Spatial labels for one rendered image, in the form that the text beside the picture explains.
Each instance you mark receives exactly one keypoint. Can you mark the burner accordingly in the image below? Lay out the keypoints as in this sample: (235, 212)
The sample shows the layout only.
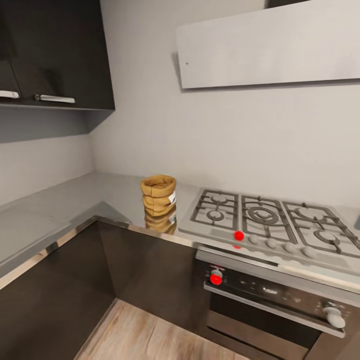
(313, 233)

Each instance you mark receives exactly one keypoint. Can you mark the cabinet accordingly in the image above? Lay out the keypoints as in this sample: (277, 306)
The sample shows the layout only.
(53, 55)

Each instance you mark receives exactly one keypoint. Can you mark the drop in sink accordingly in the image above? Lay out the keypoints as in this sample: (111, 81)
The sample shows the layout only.
(22, 229)

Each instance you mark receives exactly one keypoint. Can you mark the range hood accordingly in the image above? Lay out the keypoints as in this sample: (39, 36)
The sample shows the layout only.
(290, 41)

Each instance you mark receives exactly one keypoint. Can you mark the popcorn bag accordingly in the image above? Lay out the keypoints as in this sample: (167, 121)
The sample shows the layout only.
(159, 195)

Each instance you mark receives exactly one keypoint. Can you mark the oven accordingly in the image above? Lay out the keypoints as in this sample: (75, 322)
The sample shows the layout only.
(271, 315)

